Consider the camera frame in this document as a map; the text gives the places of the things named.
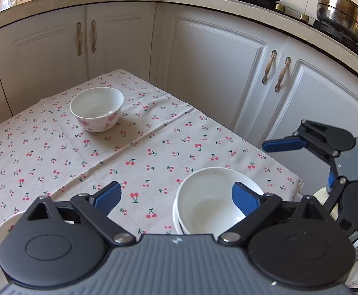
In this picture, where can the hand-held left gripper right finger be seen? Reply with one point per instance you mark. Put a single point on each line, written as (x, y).
(246, 197)

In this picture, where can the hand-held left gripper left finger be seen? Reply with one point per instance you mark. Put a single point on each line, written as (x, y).
(108, 196)

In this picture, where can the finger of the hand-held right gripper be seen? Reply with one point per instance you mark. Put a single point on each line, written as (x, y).
(285, 144)
(331, 179)

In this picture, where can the large white floral plate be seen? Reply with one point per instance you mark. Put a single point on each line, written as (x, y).
(4, 226)

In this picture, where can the person's right hand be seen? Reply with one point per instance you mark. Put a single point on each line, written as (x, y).
(320, 195)

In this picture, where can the cherry print tablecloth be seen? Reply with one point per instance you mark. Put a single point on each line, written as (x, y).
(166, 147)

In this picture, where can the black gas stove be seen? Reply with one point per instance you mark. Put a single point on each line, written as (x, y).
(304, 9)

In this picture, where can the stainless steel pot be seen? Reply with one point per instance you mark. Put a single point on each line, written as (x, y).
(338, 13)

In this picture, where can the grey kitchen countertop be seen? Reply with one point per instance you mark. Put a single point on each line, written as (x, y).
(197, 1)

